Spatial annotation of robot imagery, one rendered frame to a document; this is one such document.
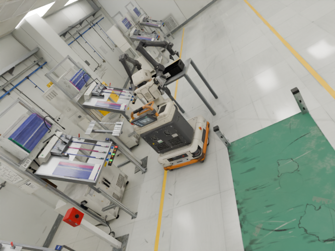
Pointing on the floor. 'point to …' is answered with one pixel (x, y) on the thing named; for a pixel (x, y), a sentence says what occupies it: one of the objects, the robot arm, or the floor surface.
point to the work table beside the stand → (192, 84)
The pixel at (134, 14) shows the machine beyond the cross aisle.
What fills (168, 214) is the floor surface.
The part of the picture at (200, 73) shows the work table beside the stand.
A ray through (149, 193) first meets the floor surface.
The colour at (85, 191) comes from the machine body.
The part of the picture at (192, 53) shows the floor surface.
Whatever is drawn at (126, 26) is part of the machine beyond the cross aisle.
